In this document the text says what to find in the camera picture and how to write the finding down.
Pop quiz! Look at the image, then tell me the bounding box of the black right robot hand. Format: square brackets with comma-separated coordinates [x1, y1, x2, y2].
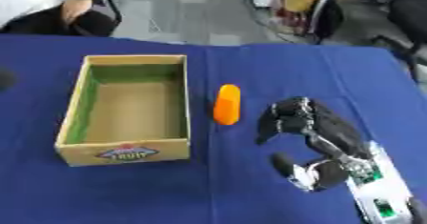
[254, 96, 376, 193]

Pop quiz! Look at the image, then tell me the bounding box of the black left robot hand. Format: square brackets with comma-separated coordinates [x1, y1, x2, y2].
[0, 69, 17, 92]

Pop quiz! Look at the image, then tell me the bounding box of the tan cardboard box green inside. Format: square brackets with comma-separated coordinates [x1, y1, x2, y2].
[53, 54, 193, 168]

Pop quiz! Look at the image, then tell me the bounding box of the person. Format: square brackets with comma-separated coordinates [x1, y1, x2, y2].
[0, 0, 119, 37]

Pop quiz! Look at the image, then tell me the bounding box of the orange oblong toy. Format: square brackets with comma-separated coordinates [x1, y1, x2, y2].
[212, 83, 244, 126]

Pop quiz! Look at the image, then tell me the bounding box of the black and yellow bag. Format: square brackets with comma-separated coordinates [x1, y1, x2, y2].
[272, 0, 346, 45]

